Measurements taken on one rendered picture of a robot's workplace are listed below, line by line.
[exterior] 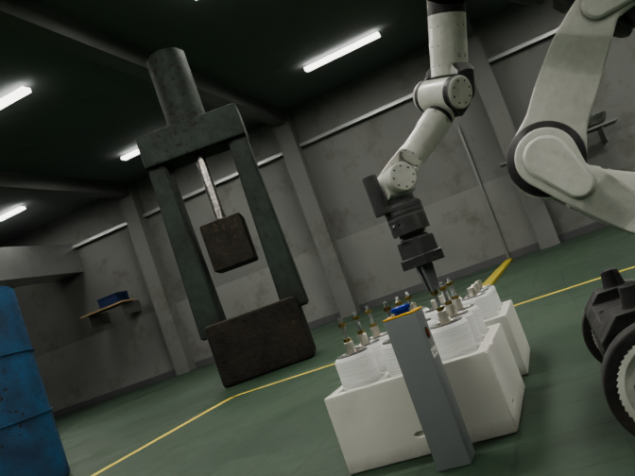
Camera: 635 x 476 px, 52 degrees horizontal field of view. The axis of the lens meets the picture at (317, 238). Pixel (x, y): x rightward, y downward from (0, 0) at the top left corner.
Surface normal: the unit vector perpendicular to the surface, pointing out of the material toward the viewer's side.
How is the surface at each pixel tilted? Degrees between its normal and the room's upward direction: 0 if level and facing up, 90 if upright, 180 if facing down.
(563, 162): 90
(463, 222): 90
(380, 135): 90
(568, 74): 90
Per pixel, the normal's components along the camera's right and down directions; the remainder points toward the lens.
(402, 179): 0.25, -0.18
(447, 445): -0.34, 0.03
